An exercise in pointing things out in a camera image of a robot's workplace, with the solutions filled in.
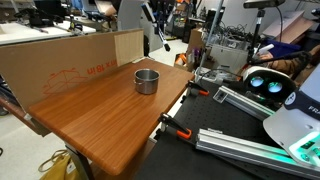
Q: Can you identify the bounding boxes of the bare person hand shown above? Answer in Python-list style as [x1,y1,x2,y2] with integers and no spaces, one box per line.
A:
[258,52,275,62]

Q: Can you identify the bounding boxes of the brown jacket forearm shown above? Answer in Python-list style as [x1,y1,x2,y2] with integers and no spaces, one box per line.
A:
[266,44,320,76]

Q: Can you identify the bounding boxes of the white VR headset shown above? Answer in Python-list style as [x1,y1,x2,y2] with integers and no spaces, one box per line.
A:
[241,65,298,105]

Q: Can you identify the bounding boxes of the flat cardboard box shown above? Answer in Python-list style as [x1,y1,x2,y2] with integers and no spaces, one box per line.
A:
[262,9,315,44]

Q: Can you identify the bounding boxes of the silver metal pole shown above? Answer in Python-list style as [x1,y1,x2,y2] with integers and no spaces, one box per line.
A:
[198,0,225,83]

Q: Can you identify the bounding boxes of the orange black bar clamp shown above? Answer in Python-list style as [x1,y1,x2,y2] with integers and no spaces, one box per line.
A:
[184,80,211,99]
[157,112,194,141]

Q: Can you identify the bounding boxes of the black perforated breadboard table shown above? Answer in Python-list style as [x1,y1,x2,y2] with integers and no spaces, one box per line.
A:
[133,79,320,180]

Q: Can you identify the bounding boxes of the light wooden panel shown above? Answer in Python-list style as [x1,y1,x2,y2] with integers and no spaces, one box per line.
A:
[114,28,145,67]

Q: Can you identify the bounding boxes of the white background machine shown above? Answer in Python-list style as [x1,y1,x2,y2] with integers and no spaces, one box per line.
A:
[116,0,152,32]

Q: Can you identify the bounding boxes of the black metal table leg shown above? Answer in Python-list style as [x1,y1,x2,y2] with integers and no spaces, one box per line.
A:
[64,144,96,180]

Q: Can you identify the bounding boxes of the brown cardboard sheet red print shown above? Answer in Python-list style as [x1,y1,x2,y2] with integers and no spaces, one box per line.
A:
[0,28,145,113]

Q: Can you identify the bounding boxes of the yellow bag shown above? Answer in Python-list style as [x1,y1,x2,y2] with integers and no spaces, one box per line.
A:
[37,149,82,180]

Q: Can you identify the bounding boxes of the white background workbench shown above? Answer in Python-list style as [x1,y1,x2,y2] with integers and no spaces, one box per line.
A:
[0,21,97,46]

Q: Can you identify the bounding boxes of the black camera stand pole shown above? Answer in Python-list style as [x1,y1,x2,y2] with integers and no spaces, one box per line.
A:
[246,8,266,66]

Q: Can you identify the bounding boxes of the grey box with cables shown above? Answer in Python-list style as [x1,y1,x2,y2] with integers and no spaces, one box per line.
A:
[207,42,250,73]

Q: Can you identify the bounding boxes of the aluminium extrusion rail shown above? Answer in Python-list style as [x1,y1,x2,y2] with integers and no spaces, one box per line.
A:
[195,127,320,180]
[212,85,278,122]

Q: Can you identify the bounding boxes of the black camera on stand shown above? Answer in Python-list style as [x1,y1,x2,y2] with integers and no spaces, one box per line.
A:
[242,0,287,10]

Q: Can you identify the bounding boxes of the stainless steel mug with handles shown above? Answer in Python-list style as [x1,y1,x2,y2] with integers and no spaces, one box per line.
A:
[133,68,161,95]

